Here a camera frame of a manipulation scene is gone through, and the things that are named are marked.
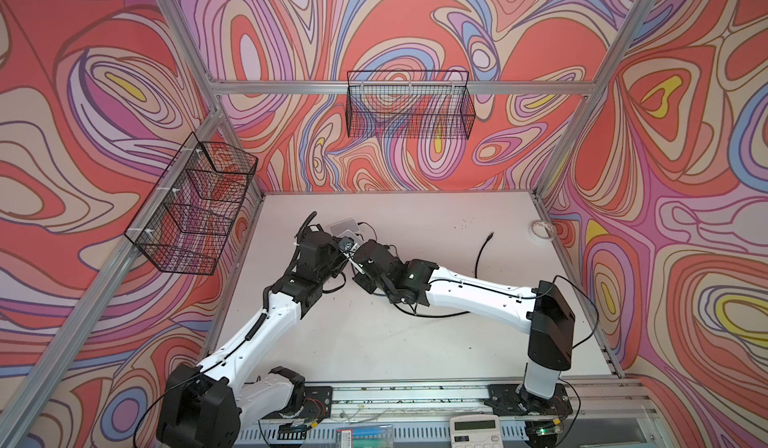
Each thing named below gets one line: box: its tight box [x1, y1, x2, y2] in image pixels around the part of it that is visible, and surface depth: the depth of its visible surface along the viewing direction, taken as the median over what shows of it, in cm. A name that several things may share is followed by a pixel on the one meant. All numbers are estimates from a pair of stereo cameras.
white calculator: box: [450, 414, 504, 448], surface depth 69 cm
